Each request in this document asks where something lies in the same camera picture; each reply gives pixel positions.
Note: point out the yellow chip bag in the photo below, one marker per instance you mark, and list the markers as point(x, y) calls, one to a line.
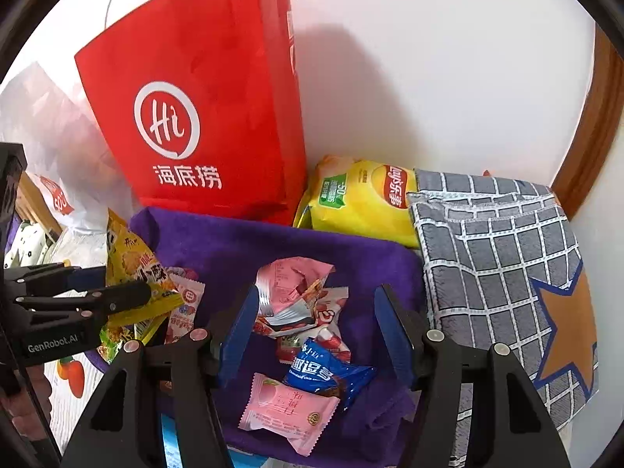
point(351, 204)

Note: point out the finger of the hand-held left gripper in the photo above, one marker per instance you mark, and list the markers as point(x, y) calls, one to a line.
point(87, 277)
point(122, 297)

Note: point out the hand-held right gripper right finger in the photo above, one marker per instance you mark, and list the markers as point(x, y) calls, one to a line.
point(392, 341)

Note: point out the red paper bag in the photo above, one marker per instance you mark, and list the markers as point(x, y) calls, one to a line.
point(219, 83)

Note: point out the light blue object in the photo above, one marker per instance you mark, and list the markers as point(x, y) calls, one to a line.
point(168, 441)

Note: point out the yellow snack packet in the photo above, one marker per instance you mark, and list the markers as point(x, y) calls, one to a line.
point(126, 253)

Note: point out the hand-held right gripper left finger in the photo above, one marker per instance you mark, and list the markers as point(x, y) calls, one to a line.
point(239, 336)

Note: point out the pink snack packet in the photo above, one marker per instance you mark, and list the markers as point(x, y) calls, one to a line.
point(287, 287)

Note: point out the wooden door frame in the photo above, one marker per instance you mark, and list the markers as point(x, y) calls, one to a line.
point(594, 122)

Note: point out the fruit print tablecloth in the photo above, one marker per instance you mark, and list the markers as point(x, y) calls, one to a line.
point(68, 412)

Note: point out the purple towel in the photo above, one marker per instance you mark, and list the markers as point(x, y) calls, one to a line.
point(219, 258)

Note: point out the red white snack packet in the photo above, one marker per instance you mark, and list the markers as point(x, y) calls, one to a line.
point(317, 314)

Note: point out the white plastic bag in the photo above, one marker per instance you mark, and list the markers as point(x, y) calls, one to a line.
point(63, 131)

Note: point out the blue snack packet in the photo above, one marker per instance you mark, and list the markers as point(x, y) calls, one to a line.
point(321, 375)

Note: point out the small red candy packet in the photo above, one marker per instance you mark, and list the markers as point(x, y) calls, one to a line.
point(317, 343)

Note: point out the white black-spotted object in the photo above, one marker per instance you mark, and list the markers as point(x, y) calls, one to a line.
point(27, 243)

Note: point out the light pink pastry packet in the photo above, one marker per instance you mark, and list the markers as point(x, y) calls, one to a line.
point(287, 414)

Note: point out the grey checked cloth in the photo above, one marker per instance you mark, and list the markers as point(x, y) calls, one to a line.
point(487, 273)

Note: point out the person's left hand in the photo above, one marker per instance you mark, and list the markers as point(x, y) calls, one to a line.
point(9, 414)

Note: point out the small strawberry snack packet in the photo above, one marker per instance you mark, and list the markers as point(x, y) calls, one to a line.
point(185, 302)

